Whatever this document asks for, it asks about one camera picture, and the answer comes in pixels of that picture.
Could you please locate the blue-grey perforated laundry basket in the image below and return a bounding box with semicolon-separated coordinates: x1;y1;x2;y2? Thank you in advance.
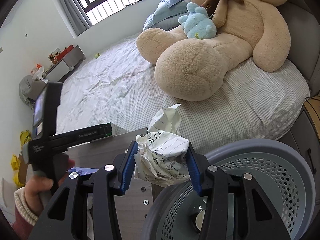
142;139;319;239

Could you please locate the white paper ball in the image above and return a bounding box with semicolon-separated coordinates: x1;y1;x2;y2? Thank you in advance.
134;103;190;187

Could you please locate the light purple long box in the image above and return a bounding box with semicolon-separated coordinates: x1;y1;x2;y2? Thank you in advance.
68;167;98;176

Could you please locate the left grey curtain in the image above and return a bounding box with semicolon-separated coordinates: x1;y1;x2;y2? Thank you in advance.
59;0;92;36

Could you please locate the small blue plush toy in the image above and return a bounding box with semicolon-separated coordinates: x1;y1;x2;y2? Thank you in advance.
178;2;217;40

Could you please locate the bed with white sheet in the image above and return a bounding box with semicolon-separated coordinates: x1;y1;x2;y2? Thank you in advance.
56;36;310;153

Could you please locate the red white paper cup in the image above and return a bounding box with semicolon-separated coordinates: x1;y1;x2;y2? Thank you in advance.
190;210;206;232

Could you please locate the wooden nightstand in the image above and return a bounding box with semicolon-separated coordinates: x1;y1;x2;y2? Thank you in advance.
279;95;319;207

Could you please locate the green white medicine box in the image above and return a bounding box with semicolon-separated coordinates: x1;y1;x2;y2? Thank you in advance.
103;122;128;137

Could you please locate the cream knitted sleeve forearm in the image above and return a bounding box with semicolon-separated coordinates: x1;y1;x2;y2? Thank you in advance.
12;187;39;239

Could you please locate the grey chair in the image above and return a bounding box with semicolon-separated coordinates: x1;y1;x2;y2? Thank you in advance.
18;75;47;106

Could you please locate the red box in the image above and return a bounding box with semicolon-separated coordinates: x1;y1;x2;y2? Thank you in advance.
56;44;74;61

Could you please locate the large beige teddy bear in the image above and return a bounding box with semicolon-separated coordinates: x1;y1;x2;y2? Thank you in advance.
136;0;291;101

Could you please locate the yellow bag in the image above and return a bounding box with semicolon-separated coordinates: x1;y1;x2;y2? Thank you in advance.
20;130;32;147

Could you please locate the grey padded headboard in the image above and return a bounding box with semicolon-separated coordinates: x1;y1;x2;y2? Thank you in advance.
277;0;319;96

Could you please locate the left hand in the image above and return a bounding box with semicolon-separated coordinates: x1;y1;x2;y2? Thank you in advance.
24;158;76;217

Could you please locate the blue folded quilt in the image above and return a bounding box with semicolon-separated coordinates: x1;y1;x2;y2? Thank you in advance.
143;0;191;31

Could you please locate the grey white desk shelf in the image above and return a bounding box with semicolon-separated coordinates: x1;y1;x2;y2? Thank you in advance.
43;46;85;82

